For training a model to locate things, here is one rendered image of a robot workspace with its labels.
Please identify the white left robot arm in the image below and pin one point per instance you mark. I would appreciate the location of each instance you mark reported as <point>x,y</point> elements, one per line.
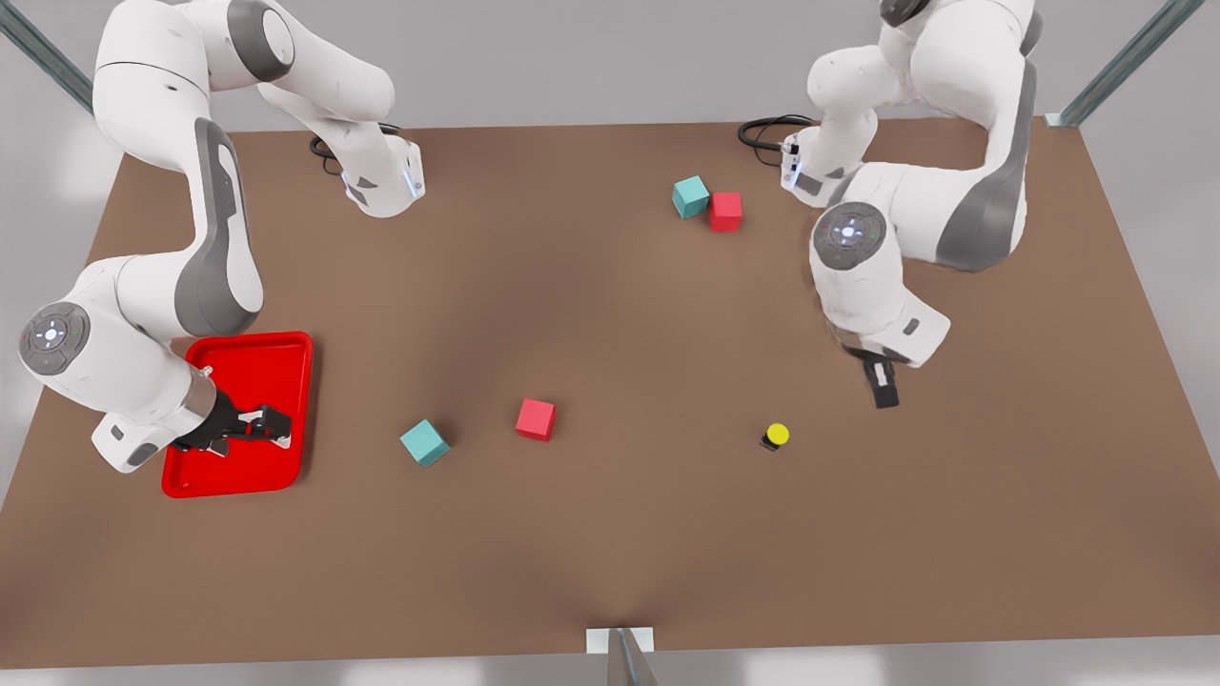
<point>963,205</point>

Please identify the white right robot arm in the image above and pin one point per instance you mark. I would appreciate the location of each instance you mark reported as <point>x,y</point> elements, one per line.
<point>224,248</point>

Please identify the red plastic tray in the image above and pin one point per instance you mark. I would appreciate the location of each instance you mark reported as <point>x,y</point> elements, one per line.
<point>269,381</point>

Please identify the yellow button on black base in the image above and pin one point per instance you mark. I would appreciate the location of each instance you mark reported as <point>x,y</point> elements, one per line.
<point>777,435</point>

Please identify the teal cube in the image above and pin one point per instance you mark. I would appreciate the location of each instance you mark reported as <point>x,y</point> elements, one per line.
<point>424,443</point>
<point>690,197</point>

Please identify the red cube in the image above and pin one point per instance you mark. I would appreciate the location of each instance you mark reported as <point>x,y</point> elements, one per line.
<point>535,419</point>
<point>725,211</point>

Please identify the silver frame post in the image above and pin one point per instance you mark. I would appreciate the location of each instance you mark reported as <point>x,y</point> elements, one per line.
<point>43,52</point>
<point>1125,62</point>
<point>624,657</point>

